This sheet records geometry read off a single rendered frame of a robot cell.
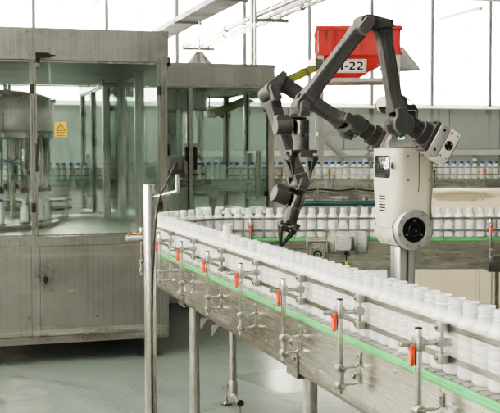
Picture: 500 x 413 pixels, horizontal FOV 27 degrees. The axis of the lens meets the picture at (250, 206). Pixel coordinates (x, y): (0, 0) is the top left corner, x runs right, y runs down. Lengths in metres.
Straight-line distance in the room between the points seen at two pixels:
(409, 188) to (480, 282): 4.42
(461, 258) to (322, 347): 3.09
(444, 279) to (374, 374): 5.68
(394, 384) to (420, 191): 1.58
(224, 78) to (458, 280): 2.92
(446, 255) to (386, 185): 2.00
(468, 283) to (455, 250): 2.37
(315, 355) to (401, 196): 1.12
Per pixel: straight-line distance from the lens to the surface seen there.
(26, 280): 7.35
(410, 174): 3.92
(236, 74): 9.56
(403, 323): 2.48
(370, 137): 4.20
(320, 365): 2.93
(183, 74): 9.43
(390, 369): 2.50
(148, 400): 3.07
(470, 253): 5.94
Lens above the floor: 1.48
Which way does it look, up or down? 3 degrees down
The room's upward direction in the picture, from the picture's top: straight up
